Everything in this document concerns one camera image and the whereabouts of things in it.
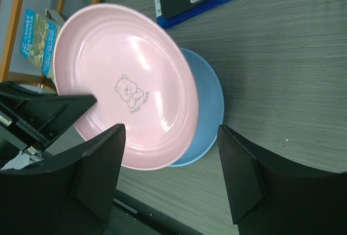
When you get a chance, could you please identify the blue white book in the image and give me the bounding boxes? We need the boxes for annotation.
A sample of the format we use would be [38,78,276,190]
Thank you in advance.
[20,9,65,77]

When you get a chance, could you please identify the orange wooden shelf rack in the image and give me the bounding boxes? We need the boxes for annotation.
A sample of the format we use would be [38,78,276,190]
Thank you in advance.
[1,0,101,92]

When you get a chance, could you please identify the light blue plate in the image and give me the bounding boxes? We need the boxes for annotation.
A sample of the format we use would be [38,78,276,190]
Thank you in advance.
[170,48,224,167]

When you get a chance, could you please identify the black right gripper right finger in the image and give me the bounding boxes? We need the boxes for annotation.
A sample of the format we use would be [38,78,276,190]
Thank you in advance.
[217,125,346,234]

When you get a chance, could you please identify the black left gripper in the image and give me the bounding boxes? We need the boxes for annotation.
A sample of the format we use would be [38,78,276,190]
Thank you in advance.
[1,81,97,170]

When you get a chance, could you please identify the pink plate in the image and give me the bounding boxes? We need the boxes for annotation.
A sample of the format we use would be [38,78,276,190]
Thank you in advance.
[53,3,199,171]

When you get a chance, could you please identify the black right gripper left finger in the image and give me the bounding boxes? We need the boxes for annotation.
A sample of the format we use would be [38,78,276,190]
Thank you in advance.
[1,123,126,234]

